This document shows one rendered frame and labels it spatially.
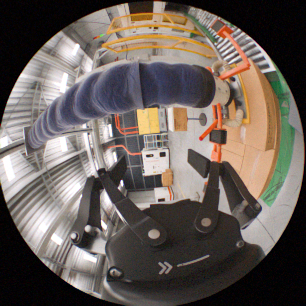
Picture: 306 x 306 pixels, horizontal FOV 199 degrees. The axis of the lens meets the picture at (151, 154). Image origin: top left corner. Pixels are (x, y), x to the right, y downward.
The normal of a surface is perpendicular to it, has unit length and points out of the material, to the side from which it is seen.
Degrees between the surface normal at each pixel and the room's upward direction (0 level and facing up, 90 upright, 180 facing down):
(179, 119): 90
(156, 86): 73
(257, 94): 0
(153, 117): 90
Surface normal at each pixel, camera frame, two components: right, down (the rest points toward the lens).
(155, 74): -0.27, 0.56
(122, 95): 0.22, 0.86
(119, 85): 0.22, 0.61
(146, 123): 0.03, 0.29
